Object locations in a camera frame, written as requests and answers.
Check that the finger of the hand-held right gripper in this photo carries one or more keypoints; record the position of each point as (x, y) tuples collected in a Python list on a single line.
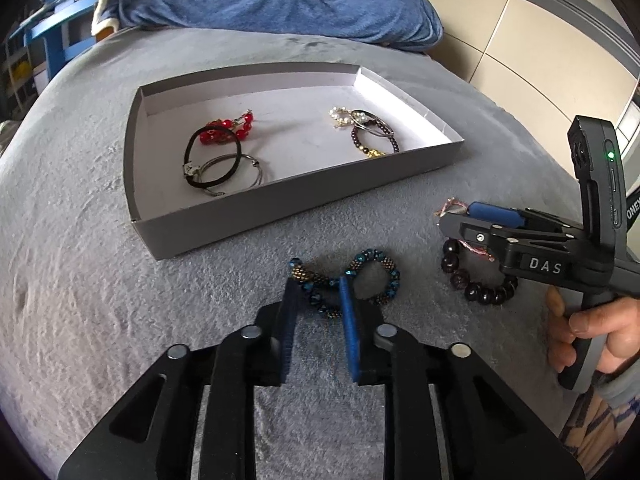
[(492, 212), (465, 230)]

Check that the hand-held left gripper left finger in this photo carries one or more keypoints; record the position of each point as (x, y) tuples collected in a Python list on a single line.
[(289, 330)]

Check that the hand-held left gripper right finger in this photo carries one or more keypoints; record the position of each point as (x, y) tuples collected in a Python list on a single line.
[(350, 330)]

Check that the silver bangle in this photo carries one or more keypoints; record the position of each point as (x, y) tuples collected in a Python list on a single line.
[(252, 175)]

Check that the grey cardboard box tray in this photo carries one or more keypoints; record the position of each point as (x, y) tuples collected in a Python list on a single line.
[(280, 170)]

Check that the person's right forearm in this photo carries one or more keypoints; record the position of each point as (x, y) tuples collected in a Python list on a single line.
[(595, 425)]

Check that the person's right hand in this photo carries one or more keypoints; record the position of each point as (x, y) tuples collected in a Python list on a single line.
[(610, 320)]

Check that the beige wardrobe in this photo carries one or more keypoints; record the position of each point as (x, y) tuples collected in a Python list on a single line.
[(530, 35)]

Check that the white and orange cloth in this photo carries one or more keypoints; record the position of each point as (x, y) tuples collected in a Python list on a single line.
[(102, 15)]

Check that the white shelf rack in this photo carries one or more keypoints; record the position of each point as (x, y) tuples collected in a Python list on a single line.
[(17, 70)]

